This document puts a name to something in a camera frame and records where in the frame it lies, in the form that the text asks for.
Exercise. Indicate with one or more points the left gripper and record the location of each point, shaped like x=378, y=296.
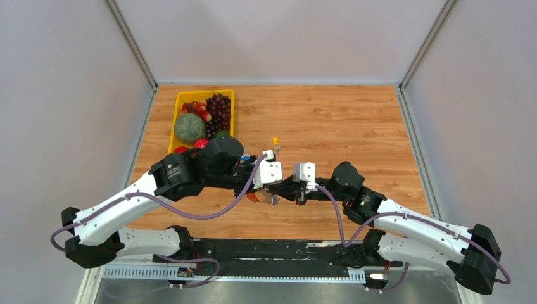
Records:
x=251, y=167

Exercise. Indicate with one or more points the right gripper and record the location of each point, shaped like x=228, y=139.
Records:
x=290, y=190

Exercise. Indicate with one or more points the red handled key organizer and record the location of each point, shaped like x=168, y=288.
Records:
x=263, y=196

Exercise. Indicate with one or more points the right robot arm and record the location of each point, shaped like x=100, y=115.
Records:
x=471, y=255

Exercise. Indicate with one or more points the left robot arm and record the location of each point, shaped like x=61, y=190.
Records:
x=100, y=234

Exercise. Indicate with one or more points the green avocado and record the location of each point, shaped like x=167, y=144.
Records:
x=222, y=134

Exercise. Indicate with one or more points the yellow key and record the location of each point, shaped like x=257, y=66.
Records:
x=276, y=145

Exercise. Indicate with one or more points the red pomegranate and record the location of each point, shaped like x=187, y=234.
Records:
x=201, y=143

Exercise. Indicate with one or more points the red apple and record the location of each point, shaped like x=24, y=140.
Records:
x=180, y=149

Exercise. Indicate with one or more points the green melon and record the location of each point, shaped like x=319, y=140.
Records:
x=189, y=128

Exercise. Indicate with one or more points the dark purple grapes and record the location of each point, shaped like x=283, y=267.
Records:
x=219, y=107

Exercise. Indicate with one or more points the red peaches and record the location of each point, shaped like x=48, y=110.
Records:
x=198, y=108

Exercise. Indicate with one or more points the yellow plastic tray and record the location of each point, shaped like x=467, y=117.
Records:
x=197, y=96

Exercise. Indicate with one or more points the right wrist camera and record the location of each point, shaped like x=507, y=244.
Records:
x=306, y=172

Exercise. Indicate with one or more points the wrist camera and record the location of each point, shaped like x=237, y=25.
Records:
x=306, y=172
x=269, y=170

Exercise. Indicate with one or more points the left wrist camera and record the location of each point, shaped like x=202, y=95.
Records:
x=269, y=170

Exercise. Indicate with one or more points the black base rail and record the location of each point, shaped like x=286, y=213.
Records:
x=268, y=260

